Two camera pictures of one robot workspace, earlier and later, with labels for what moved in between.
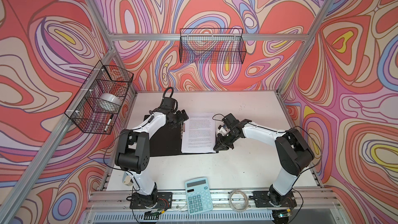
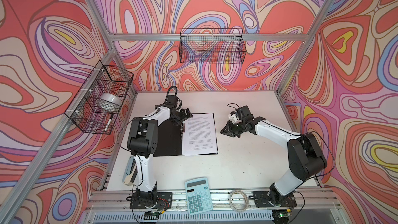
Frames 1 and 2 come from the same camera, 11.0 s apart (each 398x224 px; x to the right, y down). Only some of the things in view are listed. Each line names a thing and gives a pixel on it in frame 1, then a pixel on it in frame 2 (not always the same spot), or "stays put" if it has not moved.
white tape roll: x=111 y=98 stays put
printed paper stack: x=199 y=133 stays put
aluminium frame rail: x=208 y=37 stays put
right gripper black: x=219 y=147 → x=228 y=131
